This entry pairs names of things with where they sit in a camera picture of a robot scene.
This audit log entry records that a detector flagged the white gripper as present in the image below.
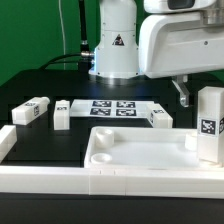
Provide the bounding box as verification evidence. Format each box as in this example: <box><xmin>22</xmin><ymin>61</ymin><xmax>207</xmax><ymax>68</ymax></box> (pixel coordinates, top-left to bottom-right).
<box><xmin>139</xmin><ymin>12</ymin><xmax>224</xmax><ymax>107</ymax></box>

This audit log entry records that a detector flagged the white desk top tray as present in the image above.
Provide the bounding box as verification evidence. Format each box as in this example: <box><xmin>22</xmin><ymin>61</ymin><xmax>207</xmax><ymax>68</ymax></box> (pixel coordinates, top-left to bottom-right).
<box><xmin>84</xmin><ymin>126</ymin><xmax>223</xmax><ymax>170</ymax></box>

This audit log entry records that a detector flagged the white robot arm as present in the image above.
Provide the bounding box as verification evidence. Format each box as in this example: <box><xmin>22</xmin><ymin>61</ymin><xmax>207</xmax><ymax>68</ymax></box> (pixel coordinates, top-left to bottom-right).
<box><xmin>89</xmin><ymin>0</ymin><xmax>224</xmax><ymax>107</ymax></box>

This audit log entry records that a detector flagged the white marker board with tags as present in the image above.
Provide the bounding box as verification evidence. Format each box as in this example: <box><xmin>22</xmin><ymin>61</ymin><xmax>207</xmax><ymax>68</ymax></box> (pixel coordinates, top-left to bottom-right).
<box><xmin>70</xmin><ymin>99</ymin><xmax>153</xmax><ymax>118</ymax></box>

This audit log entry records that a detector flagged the black cable with connector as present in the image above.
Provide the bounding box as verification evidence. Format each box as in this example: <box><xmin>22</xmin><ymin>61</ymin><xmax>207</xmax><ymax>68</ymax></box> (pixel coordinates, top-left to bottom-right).
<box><xmin>39</xmin><ymin>0</ymin><xmax>96</xmax><ymax>71</ymax></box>

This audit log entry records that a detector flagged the white U-shaped fence frame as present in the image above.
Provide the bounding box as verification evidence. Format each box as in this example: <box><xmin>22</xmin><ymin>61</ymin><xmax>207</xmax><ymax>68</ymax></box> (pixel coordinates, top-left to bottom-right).
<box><xmin>0</xmin><ymin>126</ymin><xmax>224</xmax><ymax>199</ymax></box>

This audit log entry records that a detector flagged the white thin cable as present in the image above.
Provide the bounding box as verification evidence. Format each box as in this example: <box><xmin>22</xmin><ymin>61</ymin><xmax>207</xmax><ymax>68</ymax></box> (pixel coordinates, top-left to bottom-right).
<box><xmin>58</xmin><ymin>0</ymin><xmax>67</xmax><ymax>70</ymax></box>

